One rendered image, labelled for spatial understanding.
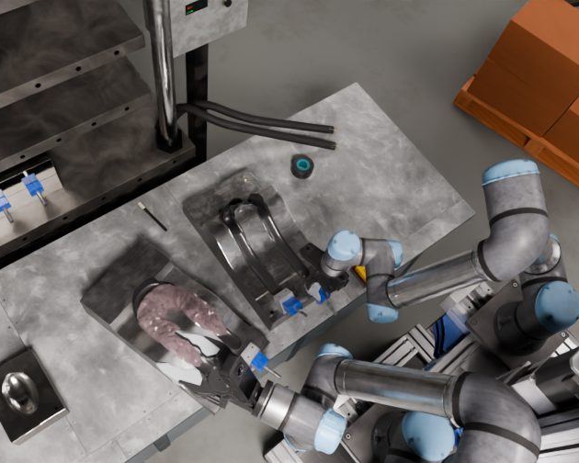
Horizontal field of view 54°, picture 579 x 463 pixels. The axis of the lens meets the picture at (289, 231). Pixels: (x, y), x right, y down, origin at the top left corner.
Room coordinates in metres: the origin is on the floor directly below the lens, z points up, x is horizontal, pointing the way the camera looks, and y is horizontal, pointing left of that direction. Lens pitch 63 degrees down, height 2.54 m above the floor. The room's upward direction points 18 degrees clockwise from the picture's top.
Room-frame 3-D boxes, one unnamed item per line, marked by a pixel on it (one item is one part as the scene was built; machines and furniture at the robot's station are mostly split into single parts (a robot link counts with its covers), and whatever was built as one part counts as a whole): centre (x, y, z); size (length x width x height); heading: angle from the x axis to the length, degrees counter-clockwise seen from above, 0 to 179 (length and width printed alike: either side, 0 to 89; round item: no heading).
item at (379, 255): (0.69, -0.25, 1.21); 0.11 x 0.11 x 0.08; 15
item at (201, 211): (0.79, 0.08, 0.87); 0.50 x 0.26 x 0.14; 52
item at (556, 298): (0.70, -0.71, 1.20); 0.13 x 0.12 x 0.14; 15
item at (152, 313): (0.46, 0.23, 0.90); 0.26 x 0.18 x 0.08; 70
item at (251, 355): (0.42, -0.04, 0.86); 0.13 x 0.05 x 0.05; 70
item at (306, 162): (1.14, 0.03, 0.82); 0.08 x 0.08 x 0.04
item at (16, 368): (0.14, 0.56, 0.84); 0.20 x 0.15 x 0.07; 52
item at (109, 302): (0.45, 0.23, 0.86); 0.50 x 0.26 x 0.11; 70
